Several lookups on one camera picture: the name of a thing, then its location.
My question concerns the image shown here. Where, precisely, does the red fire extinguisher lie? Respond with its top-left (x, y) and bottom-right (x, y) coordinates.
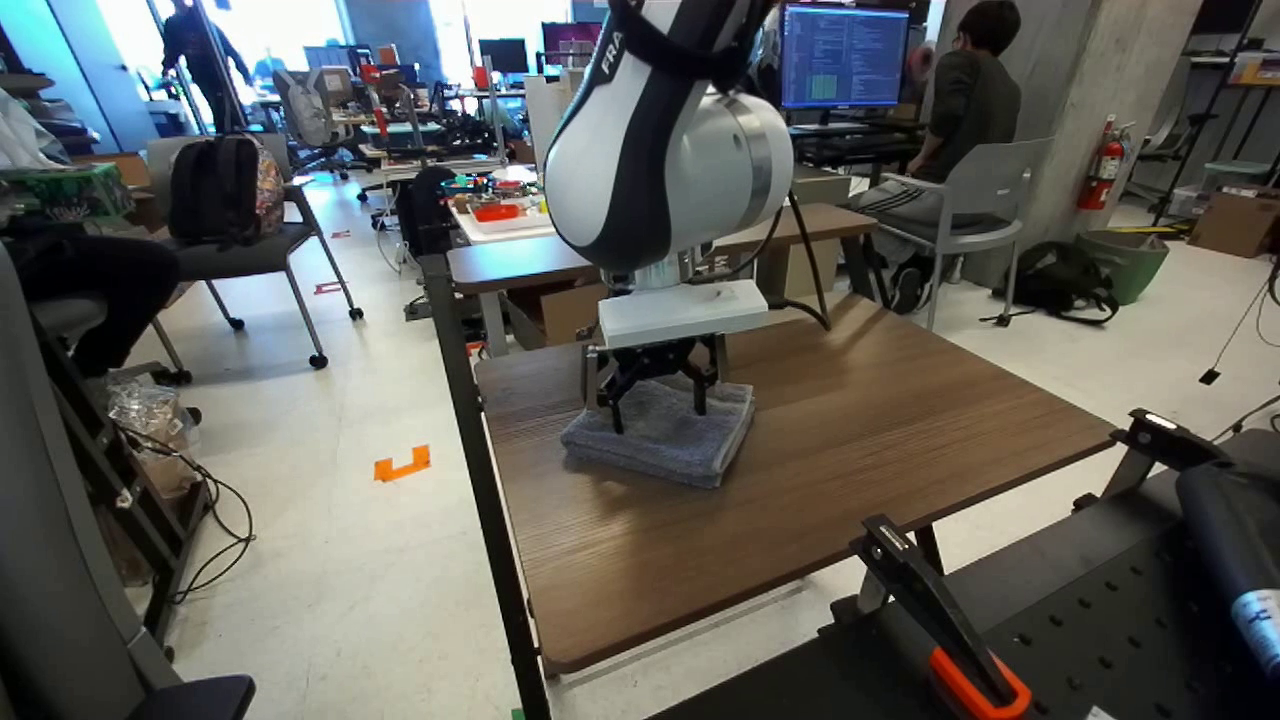
top-left (1076, 114), bottom-right (1138, 212)

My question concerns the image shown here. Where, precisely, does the green bin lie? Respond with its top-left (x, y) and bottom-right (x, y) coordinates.
top-left (1077, 229), bottom-right (1170, 306)

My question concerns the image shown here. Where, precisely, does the green box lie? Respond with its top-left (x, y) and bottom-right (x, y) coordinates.
top-left (0, 162), bottom-right (136, 223)

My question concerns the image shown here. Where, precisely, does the row of monitors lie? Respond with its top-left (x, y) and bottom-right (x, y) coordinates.
top-left (477, 20), bottom-right (606, 78)

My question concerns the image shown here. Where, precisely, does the person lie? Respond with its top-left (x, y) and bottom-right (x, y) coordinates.
top-left (161, 0), bottom-right (255, 133)
top-left (858, 0), bottom-right (1023, 314)
top-left (0, 213), bottom-right (183, 382)

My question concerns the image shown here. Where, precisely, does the black clamp with orange handle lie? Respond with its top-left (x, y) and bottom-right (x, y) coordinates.
top-left (832, 514), bottom-right (1033, 720)

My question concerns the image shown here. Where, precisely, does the white table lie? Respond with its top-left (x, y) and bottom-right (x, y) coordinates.
top-left (448, 163), bottom-right (559, 247)

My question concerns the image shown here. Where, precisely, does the monitor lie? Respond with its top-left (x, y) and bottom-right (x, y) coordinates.
top-left (779, 2), bottom-right (912, 111)

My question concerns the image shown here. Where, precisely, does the black office chair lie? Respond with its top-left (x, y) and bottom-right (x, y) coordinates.
top-left (396, 164), bottom-right (458, 258)

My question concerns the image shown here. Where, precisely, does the black rack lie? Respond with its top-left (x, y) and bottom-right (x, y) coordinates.
top-left (28, 308), bottom-right (213, 646)

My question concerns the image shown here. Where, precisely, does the grey chair on castors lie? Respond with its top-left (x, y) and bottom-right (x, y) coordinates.
top-left (145, 134), bottom-right (365, 371)

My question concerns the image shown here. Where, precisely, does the grey folded towel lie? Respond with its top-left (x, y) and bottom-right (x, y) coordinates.
top-left (560, 375), bottom-right (757, 490)

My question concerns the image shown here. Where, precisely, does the brown table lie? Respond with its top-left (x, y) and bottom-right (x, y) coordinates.
top-left (446, 202), bottom-right (880, 358)

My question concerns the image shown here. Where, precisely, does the black cable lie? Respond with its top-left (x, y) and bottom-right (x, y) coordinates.
top-left (118, 428), bottom-right (257, 607)

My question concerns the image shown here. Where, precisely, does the clear plastic bag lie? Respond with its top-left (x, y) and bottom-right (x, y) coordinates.
top-left (106, 374), bottom-right (203, 498)

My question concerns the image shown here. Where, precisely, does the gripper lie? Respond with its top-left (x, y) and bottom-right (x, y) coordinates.
top-left (588, 336), bottom-right (724, 435)

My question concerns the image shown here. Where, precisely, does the black patterned backpack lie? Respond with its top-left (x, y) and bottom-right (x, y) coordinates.
top-left (167, 133), bottom-right (286, 248)

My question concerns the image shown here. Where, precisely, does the black shelf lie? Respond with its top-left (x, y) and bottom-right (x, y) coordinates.
top-left (1148, 0), bottom-right (1280, 227)

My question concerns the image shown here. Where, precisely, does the cardboard box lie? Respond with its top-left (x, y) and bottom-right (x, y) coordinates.
top-left (1188, 188), bottom-right (1280, 260)
top-left (503, 284), bottom-right (610, 350)

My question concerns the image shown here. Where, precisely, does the grey office chair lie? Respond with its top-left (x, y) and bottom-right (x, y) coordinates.
top-left (272, 67), bottom-right (353, 182)
top-left (0, 243), bottom-right (257, 720)

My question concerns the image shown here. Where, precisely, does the black metal frame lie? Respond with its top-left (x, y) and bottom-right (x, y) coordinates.
top-left (419, 253), bottom-right (553, 720)

